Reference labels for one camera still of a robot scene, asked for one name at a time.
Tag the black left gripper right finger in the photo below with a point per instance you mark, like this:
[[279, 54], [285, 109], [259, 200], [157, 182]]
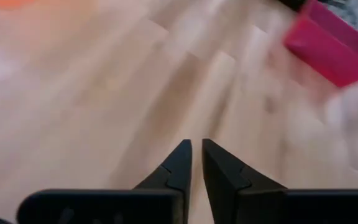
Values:
[[259, 205]]

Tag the red plastic bin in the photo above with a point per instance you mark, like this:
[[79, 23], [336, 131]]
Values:
[[331, 53]]

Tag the orange plastic bin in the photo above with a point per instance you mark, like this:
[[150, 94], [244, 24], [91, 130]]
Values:
[[5, 3]]

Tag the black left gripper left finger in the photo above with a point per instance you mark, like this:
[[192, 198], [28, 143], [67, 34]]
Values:
[[104, 208]]

